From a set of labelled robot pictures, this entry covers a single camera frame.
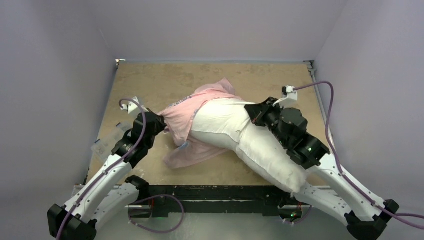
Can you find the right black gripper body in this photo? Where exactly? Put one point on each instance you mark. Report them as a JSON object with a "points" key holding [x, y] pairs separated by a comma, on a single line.
{"points": [[255, 112]]}

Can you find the pink pillow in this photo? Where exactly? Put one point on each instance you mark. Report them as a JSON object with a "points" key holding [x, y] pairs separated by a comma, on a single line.
{"points": [[179, 118]]}

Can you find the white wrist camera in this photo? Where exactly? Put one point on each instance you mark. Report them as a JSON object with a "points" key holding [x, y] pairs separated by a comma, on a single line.
{"points": [[289, 97], [133, 106]]}

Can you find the black base bar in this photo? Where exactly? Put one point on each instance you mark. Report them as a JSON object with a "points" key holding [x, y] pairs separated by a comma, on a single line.
{"points": [[266, 200]]}

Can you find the clear plastic bag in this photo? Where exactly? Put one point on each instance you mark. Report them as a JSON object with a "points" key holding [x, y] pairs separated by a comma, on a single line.
{"points": [[102, 147]]}

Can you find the white pillow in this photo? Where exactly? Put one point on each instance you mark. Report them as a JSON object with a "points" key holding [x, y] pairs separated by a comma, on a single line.
{"points": [[224, 123]]}

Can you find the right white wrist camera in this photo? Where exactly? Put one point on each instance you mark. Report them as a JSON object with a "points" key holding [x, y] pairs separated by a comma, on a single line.
{"points": [[289, 97]]}

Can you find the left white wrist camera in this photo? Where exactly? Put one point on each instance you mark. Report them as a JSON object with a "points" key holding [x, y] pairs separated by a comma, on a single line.
{"points": [[133, 106]]}

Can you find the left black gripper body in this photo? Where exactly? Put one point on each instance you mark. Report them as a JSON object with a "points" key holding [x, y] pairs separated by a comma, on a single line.
{"points": [[159, 126]]}

